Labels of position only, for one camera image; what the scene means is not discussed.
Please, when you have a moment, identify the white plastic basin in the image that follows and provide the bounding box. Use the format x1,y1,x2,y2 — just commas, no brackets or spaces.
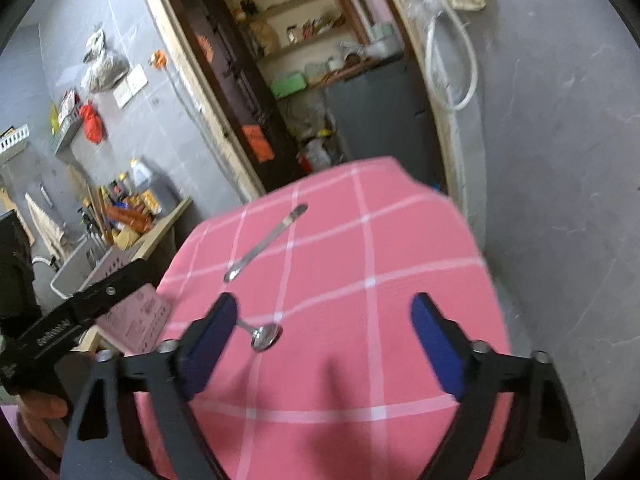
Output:
50,240,108,301

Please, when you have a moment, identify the grey cabinet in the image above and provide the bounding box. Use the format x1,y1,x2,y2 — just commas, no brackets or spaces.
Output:
325,57,446,191

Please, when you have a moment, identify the grey wall rack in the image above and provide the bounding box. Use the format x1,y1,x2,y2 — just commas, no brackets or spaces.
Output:
52,110,86,156

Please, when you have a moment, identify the black power cable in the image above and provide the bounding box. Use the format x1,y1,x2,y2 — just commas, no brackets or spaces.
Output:
162,67,236,191

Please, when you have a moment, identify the orange door sticker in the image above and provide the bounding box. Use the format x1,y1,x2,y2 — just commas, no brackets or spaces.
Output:
241,125,275,163

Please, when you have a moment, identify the beige hanging towel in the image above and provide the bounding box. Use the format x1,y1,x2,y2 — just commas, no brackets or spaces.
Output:
25,192,68,261

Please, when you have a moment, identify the white plastic bag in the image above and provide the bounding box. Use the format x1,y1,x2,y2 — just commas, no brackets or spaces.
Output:
297,137,333,173

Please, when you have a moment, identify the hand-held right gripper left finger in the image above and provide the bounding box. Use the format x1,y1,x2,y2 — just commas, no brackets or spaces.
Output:
59,291,239,480

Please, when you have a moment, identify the green box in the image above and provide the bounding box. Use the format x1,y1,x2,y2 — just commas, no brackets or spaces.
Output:
270,72,307,100

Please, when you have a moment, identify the pink checkered tablecloth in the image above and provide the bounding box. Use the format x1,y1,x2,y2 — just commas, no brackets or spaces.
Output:
135,156,513,480

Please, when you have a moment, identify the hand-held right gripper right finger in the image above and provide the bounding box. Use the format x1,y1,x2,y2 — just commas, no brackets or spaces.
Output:
410,291,586,480

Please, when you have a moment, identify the small steel spoon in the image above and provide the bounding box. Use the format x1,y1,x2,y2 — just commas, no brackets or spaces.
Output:
235,317,283,353

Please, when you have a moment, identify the clear bag of dried goods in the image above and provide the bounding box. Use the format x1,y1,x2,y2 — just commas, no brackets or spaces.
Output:
80,27,131,93

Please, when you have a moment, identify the red packet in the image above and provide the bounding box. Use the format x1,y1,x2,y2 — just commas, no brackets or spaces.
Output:
59,89,81,123

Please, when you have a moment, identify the wooden door frame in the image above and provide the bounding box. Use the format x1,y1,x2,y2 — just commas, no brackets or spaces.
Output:
135,0,468,206

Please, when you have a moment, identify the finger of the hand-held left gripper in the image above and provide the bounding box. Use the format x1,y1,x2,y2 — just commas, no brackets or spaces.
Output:
74,254,152,324

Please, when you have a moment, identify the wooden shelf unit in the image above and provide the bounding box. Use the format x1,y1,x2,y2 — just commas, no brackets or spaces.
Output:
220,0,401,96

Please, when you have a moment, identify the white wall rack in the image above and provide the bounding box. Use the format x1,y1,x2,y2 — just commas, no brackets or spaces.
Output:
0,124,31,161

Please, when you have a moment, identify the pink perforated basket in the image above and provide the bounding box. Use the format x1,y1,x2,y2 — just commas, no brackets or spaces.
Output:
95,250,172,356

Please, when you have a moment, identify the white wall socket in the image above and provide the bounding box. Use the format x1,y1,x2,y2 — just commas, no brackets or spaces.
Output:
112,66,149,108

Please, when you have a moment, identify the person's left hand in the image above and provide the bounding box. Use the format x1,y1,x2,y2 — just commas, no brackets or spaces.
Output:
19,391,71,423

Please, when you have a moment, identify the white hose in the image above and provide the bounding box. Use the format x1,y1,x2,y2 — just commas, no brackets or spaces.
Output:
425,0,478,111

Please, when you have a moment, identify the orange snack packet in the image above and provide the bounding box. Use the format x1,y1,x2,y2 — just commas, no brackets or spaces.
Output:
107,202,156,233

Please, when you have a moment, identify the dark wooden door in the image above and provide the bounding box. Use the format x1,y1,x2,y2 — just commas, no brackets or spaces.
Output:
179,0,301,191

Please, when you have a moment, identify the red plastic bag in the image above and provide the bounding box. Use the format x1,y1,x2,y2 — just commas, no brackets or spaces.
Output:
79,101,107,145

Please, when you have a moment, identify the long thin steel spoon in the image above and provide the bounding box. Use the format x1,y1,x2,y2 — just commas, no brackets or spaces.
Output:
223,203,309,283

